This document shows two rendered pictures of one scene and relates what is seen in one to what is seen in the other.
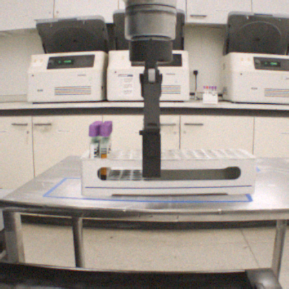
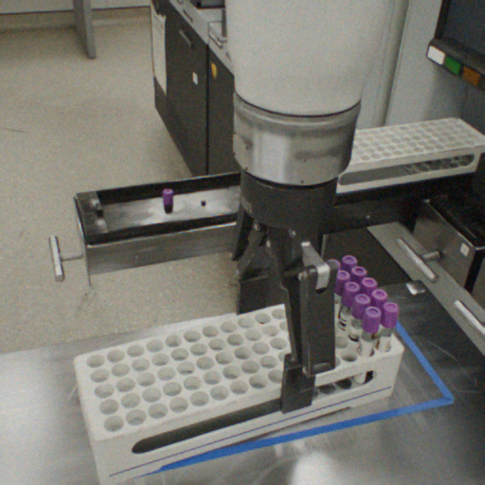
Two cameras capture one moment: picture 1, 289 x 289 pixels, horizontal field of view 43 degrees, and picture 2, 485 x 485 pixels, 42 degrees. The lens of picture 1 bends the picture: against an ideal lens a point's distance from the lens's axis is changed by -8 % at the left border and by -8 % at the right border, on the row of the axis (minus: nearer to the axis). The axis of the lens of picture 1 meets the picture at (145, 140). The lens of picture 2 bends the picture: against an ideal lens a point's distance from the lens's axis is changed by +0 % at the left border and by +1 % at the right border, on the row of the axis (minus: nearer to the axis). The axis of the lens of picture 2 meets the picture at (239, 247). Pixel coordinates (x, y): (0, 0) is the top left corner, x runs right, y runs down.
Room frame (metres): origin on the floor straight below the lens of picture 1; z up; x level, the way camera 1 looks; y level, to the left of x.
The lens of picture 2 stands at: (1.05, -0.21, 1.31)
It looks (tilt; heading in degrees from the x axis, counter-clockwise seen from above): 36 degrees down; 157
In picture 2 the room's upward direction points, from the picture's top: 3 degrees clockwise
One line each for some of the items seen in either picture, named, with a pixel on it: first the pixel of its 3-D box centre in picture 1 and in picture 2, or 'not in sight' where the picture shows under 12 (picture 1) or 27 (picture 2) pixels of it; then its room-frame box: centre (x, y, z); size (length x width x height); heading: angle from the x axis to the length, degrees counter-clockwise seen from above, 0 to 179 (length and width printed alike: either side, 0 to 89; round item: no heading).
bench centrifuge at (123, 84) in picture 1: (149, 55); not in sight; (2.90, -0.03, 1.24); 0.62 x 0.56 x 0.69; 178
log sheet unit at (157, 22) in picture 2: not in sight; (155, 47); (-1.44, 0.45, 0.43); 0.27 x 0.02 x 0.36; 177
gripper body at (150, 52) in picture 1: (150, 66); (285, 212); (0.67, -0.01, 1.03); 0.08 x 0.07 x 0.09; 0
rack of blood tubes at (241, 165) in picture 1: (168, 171); (241, 375); (0.67, -0.04, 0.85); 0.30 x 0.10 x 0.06; 90
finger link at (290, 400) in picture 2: not in sight; (298, 381); (0.72, -0.01, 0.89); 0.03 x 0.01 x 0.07; 90
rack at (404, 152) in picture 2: not in sight; (391, 158); (0.31, 0.37, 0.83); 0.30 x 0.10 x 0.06; 87
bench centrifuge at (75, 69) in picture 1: (73, 60); not in sight; (2.92, 0.56, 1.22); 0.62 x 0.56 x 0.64; 175
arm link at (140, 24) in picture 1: (150, 26); (294, 129); (0.67, -0.01, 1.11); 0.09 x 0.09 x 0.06
